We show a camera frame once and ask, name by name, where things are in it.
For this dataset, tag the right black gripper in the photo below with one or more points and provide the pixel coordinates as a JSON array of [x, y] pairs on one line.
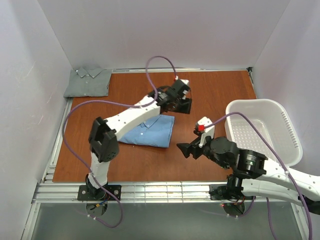
[[196, 149]]

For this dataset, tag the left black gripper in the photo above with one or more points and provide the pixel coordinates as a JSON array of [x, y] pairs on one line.
[[183, 105]]

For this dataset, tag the light blue long sleeve shirt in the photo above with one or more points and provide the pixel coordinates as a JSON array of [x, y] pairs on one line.
[[154, 132]]

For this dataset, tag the grey long sleeve shirt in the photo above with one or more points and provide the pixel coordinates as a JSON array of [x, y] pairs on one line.
[[88, 83]]

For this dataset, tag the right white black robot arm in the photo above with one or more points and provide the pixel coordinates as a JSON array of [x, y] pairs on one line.
[[254, 174]]

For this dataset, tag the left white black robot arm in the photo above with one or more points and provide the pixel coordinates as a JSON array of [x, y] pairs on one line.
[[105, 133]]

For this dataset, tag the white plastic laundry basket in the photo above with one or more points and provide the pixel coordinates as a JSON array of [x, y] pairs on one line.
[[272, 121]]

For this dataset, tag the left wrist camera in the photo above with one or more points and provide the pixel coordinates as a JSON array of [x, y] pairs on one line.
[[181, 87]]

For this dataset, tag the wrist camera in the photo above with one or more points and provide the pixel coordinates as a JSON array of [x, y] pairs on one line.
[[205, 129], [181, 87]]

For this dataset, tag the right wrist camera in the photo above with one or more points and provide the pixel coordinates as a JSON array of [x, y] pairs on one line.
[[205, 129]]

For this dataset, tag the aluminium back frame rail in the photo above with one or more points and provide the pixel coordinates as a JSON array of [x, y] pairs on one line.
[[170, 70]]

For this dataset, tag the aluminium frame rail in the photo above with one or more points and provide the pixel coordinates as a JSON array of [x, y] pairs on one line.
[[130, 193], [250, 74], [170, 70], [48, 174]]

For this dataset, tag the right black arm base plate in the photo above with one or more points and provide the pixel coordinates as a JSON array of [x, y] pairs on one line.
[[228, 193]]

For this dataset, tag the aluminium front frame rail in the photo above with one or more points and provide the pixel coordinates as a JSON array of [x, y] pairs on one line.
[[130, 193]]

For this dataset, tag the aluminium right frame rail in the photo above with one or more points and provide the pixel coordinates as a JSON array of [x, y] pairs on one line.
[[250, 74]]

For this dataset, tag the aluminium left frame rail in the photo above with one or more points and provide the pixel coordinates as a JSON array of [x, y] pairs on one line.
[[48, 174]]

